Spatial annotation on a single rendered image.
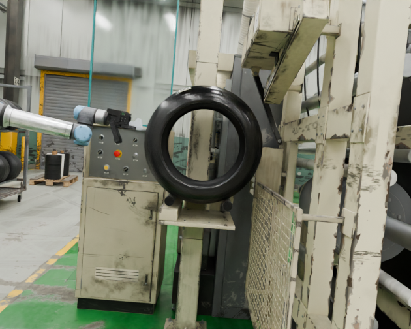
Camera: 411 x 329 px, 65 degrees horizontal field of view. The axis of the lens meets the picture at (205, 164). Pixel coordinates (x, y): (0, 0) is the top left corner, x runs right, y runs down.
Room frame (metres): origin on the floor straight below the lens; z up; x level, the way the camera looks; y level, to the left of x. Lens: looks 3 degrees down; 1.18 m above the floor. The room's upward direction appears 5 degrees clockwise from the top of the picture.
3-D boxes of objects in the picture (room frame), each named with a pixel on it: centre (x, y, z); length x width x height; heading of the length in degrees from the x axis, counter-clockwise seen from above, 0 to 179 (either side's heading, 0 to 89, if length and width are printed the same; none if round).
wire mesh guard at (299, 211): (1.47, -0.31, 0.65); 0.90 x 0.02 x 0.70; 0
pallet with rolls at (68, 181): (7.67, 3.55, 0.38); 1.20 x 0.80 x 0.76; 12
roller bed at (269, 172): (1.92, -0.36, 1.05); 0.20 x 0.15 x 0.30; 0
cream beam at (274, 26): (1.57, -0.28, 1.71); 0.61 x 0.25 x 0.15; 0
